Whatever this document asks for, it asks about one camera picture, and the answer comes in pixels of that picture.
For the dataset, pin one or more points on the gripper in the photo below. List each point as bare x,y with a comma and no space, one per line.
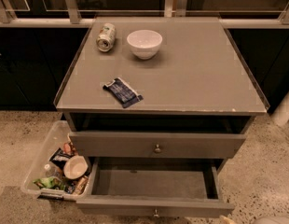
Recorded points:
227,220

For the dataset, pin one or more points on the grey drawer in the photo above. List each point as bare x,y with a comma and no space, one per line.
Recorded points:
154,187
157,145

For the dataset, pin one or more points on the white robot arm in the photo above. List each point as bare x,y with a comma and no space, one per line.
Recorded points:
262,220

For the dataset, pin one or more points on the grey top drawer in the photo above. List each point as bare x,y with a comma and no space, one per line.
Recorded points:
157,145

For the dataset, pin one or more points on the grey drawer cabinet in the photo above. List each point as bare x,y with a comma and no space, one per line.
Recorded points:
196,83

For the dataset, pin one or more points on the brown snack package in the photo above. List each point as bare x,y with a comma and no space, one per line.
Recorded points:
81,184

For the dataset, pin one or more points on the white bowl in bin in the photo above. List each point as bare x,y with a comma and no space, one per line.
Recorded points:
75,167

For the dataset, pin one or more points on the blue snack packet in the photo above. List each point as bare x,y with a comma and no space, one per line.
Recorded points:
123,92

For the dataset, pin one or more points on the clear plastic storage bin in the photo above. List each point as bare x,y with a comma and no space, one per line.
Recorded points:
57,136

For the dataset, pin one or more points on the red snack packet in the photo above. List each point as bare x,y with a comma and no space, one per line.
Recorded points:
69,149

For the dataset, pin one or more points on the green snack bag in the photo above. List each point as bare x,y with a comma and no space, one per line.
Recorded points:
52,182

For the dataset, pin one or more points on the black snack packet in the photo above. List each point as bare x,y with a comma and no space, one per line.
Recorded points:
59,157

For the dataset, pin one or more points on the clear plastic water bottle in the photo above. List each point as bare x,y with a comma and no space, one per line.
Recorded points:
52,170

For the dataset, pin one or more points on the white ceramic bowl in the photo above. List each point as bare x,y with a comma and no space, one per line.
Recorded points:
144,44

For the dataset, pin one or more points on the green white soda can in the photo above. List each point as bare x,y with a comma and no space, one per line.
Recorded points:
106,38

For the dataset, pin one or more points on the metal window railing frame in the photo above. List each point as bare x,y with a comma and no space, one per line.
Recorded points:
81,13

